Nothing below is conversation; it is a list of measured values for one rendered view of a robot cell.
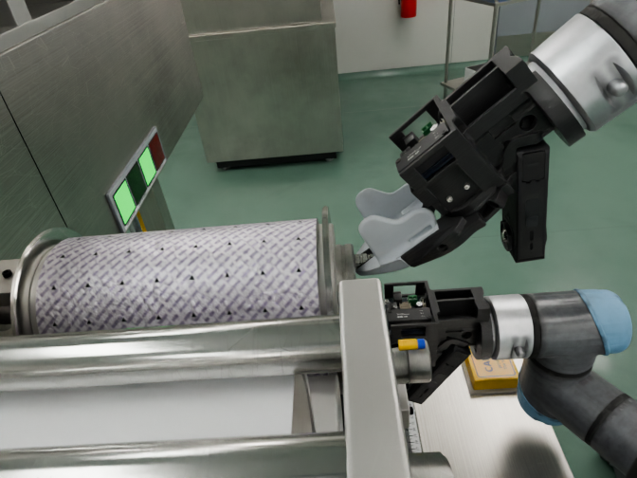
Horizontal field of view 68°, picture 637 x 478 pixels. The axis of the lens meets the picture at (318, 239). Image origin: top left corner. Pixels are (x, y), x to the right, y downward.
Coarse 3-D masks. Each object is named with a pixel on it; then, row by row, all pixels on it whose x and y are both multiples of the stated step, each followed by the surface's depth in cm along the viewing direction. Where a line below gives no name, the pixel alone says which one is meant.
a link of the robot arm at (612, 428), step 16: (624, 400) 54; (608, 416) 53; (624, 416) 52; (592, 432) 54; (608, 432) 53; (624, 432) 52; (592, 448) 55; (608, 448) 53; (624, 448) 51; (624, 464) 51
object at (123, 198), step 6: (126, 186) 75; (120, 192) 73; (126, 192) 75; (120, 198) 73; (126, 198) 75; (132, 198) 77; (120, 204) 72; (126, 204) 74; (132, 204) 76; (120, 210) 72; (126, 210) 74; (132, 210) 76; (126, 216) 74
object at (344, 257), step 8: (336, 248) 42; (344, 248) 42; (352, 248) 42; (336, 256) 42; (344, 256) 42; (352, 256) 41; (336, 264) 41; (344, 264) 41; (352, 264) 41; (336, 272) 41; (344, 272) 41; (352, 272) 40
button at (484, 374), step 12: (468, 360) 75; (480, 360) 75; (492, 360) 75; (504, 360) 75; (468, 372) 76; (480, 372) 73; (492, 372) 73; (504, 372) 73; (516, 372) 73; (480, 384) 73; (492, 384) 73; (504, 384) 73; (516, 384) 73
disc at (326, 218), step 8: (328, 208) 43; (328, 216) 42; (328, 224) 40; (328, 232) 39; (328, 240) 38; (328, 248) 38; (328, 256) 37; (328, 264) 37; (328, 272) 37; (328, 280) 37; (328, 288) 37; (328, 296) 37; (328, 304) 37; (328, 312) 37
